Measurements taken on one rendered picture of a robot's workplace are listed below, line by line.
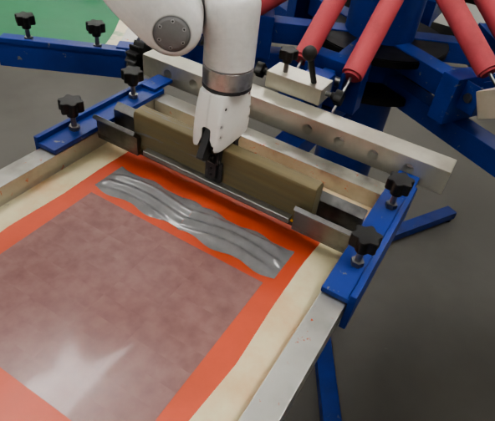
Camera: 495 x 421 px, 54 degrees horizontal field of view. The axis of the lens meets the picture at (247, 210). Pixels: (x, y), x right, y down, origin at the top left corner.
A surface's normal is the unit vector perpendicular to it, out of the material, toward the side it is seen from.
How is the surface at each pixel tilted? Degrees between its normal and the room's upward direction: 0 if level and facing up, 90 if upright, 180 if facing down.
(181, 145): 90
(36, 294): 0
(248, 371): 0
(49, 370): 0
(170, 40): 99
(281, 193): 90
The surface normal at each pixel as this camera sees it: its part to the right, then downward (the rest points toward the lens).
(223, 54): -0.20, 0.63
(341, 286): 0.11, -0.75
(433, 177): -0.51, 0.52
